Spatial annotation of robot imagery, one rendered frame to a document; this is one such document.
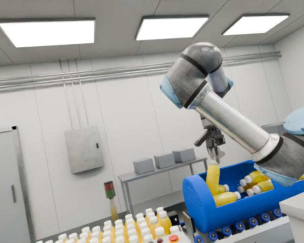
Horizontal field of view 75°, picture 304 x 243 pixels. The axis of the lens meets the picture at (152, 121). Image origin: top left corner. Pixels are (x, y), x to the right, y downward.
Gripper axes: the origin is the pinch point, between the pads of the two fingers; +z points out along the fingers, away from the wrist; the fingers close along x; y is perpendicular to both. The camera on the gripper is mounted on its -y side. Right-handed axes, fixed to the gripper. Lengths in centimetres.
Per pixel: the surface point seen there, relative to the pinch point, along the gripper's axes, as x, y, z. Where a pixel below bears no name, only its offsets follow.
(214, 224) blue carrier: -11.1, -13.7, 26.2
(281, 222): -10.6, 22.0, 36.1
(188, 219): -3.8, -23.5, 23.3
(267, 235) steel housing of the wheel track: -11.3, 11.7, 39.2
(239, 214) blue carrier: -11.7, -0.2, 25.3
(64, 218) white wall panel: 308, -166, 87
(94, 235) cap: 3, -70, 19
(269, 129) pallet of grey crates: 252, 261, 17
